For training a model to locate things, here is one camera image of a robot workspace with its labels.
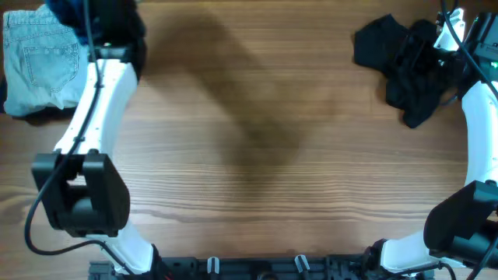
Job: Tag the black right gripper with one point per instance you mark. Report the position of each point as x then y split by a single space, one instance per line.
417 59

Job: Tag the blue polo shirt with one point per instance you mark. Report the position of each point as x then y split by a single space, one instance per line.
73 13

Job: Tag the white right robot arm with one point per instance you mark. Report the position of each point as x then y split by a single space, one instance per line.
458 232

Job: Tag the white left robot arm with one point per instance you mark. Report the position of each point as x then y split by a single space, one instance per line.
78 185

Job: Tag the crumpled black shirt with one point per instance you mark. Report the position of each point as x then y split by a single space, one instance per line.
377 46

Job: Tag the folded black garment under jeans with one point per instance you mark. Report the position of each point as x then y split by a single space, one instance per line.
38 104

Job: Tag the folded light blue jeans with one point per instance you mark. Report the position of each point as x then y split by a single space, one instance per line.
38 50

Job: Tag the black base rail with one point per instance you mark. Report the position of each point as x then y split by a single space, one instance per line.
331 267

